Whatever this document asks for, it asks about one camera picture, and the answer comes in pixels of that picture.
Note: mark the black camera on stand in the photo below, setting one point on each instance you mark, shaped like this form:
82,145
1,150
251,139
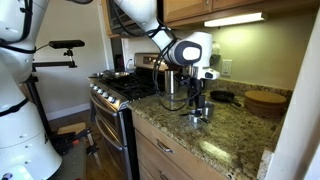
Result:
69,44

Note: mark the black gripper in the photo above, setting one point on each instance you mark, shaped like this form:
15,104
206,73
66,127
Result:
194,95

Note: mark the wooden lower cabinet drawers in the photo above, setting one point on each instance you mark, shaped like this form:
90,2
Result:
161,158

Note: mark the steel pan on stove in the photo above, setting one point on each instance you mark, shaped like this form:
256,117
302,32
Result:
110,74

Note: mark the small steel measuring cup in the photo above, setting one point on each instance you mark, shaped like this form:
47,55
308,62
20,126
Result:
195,113

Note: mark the under cabinet light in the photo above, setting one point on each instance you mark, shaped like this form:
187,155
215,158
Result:
238,19

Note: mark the stainless steel gas stove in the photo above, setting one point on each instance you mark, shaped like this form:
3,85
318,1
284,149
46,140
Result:
109,109

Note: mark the wooden upper cabinets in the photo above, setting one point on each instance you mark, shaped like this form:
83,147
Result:
179,13

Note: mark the large steel measuring cup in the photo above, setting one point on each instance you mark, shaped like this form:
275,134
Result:
207,110

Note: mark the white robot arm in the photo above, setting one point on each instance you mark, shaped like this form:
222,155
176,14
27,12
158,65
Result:
20,21

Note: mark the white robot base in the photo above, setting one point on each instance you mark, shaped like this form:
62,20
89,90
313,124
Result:
25,150

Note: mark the black cast iron skillet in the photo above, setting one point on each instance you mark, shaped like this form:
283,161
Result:
224,96

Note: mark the white wall outlet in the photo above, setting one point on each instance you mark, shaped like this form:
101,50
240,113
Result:
226,67

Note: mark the steel utensil holder front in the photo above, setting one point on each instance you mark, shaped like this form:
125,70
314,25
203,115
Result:
171,84

